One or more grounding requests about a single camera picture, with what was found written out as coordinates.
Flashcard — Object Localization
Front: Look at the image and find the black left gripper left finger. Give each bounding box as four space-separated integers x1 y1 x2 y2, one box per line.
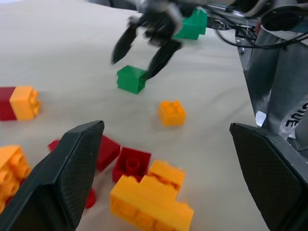
0 120 105 231

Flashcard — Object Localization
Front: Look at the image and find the red hollow-side block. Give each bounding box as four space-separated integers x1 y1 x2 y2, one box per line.
112 146 152 184

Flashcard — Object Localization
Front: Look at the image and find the large orange stepped block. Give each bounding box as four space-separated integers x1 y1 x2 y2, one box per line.
109 159 194 231

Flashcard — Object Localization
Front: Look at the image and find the dark red block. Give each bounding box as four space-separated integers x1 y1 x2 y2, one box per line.
0 86 17 121

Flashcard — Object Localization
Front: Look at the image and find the small green block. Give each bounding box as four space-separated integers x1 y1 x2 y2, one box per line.
116 64 148 95

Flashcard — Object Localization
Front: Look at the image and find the large green stacked block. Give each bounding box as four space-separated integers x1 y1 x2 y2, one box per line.
172 7 208 40

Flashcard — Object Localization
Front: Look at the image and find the orange studded block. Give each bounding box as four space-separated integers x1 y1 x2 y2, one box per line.
0 144 34 214

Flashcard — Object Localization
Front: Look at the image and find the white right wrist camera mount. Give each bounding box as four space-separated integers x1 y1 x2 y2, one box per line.
168 4 182 33

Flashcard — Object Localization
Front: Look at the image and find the small orange square block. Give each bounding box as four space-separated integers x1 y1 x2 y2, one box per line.
157 100 186 127

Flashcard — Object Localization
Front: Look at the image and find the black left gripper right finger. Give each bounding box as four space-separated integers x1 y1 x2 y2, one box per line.
229 122 308 231

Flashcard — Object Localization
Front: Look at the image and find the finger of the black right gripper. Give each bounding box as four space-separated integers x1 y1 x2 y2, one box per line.
110 15 145 65
145 39 183 80

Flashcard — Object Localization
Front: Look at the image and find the black cable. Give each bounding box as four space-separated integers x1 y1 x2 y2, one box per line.
215 24 308 50

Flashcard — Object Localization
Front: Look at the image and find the orange block joined to red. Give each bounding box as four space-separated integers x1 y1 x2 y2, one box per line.
9 85 41 121

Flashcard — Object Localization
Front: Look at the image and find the small red block piece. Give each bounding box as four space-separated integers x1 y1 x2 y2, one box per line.
84 187 97 209

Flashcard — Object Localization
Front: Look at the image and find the silver robot body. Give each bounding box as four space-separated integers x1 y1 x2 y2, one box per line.
242 0 308 154

